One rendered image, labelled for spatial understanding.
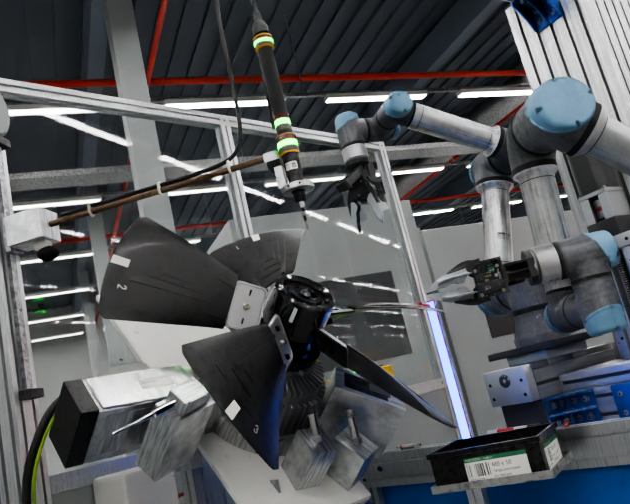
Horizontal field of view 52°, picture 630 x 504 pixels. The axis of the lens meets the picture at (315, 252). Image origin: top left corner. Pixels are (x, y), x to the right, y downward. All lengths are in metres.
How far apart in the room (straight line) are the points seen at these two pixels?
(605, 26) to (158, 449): 1.57
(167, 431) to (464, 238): 4.39
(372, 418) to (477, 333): 3.84
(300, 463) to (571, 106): 0.84
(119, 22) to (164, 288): 5.49
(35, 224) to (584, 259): 1.15
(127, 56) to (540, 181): 5.27
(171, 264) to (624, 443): 0.91
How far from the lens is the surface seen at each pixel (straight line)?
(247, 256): 1.46
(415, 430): 2.54
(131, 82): 6.25
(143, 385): 1.13
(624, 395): 1.72
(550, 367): 1.80
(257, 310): 1.23
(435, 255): 5.10
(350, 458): 1.24
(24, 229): 1.58
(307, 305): 1.16
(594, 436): 1.43
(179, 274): 1.21
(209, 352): 0.97
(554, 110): 1.36
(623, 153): 1.42
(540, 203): 1.46
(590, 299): 1.32
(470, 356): 5.06
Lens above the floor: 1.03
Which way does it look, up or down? 13 degrees up
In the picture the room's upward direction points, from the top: 13 degrees counter-clockwise
